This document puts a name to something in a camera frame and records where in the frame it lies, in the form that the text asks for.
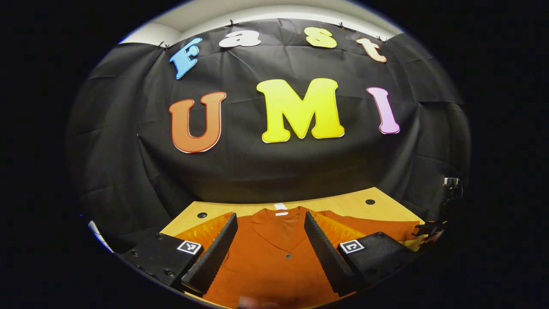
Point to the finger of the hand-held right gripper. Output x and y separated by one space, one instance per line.
451 189

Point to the black backdrop cloth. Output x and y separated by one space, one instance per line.
257 171

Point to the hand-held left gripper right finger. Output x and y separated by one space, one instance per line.
324 255

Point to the rust orange button shirt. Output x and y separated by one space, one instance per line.
266 266

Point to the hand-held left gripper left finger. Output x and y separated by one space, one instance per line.
214 253

